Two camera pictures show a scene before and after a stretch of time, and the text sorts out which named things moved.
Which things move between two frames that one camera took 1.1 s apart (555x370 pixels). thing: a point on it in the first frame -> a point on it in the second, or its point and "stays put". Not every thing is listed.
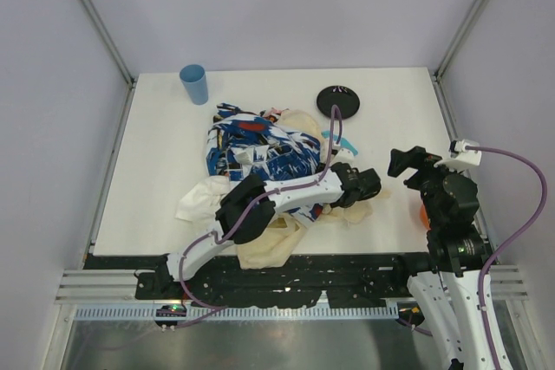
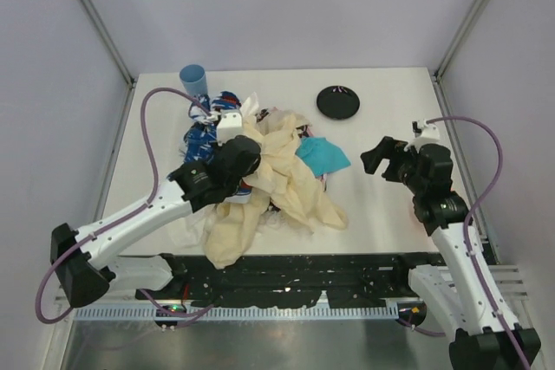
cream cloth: [271, 248] -> [283, 180]
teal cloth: [344, 142] -> [322, 155]
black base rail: [337, 281] stays put
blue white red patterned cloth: [242, 144] -> [201, 141]
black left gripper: [364, 184] -> [212, 145]
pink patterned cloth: [273, 111] -> [303, 132]
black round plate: [343, 96] stays put
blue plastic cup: [194, 78] stays put
